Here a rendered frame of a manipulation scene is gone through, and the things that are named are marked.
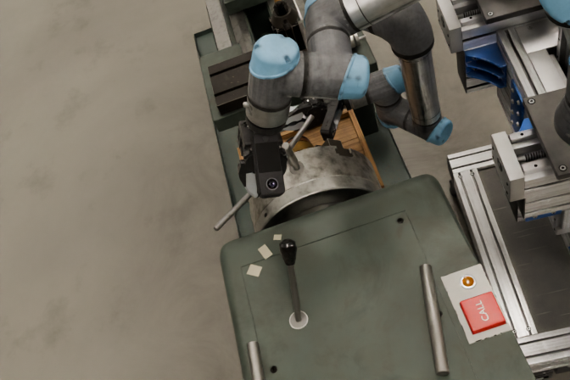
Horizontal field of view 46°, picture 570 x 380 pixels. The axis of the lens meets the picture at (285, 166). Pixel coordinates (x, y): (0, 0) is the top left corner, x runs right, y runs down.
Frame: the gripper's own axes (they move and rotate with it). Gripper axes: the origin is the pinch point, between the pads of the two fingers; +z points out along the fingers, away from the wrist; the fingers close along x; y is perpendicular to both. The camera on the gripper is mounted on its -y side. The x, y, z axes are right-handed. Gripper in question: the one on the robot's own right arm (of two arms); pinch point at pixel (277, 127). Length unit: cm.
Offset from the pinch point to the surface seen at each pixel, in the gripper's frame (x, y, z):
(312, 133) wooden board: -19.8, 10.2, -6.7
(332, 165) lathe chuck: 14.6, -28.1, -12.0
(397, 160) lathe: -55, 16, -29
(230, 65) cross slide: -11.0, 39.9, 11.6
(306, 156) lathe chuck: 16.0, -24.5, -7.3
